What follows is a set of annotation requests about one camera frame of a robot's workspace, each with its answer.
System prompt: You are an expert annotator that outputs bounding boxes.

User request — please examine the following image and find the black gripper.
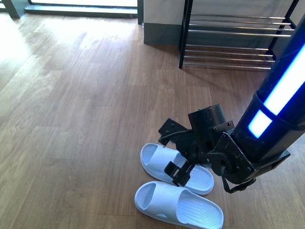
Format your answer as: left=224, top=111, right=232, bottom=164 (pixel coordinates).
left=158, top=104, right=235, bottom=187

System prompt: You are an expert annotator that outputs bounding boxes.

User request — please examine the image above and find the light blue slide slipper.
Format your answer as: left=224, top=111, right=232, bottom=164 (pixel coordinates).
left=140, top=143, right=214, bottom=196
left=134, top=181, right=224, bottom=229

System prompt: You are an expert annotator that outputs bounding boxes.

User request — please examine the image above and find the black metal shoe rack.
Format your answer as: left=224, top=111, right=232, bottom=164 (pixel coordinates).
left=178, top=0, right=299, bottom=70

